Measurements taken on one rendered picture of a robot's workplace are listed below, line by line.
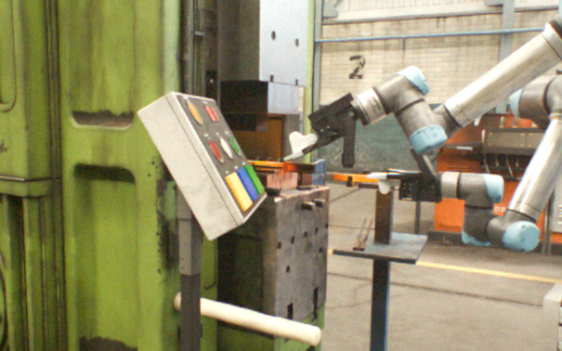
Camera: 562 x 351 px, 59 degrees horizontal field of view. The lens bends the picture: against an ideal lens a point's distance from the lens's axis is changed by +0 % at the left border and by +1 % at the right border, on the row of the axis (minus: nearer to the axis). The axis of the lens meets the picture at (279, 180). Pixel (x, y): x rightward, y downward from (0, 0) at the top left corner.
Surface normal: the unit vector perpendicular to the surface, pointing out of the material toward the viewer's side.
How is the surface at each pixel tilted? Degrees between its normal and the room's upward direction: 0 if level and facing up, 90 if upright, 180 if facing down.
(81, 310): 90
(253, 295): 90
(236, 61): 90
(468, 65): 85
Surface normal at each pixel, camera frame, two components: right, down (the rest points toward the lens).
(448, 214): -0.39, 0.11
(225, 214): -0.10, 0.12
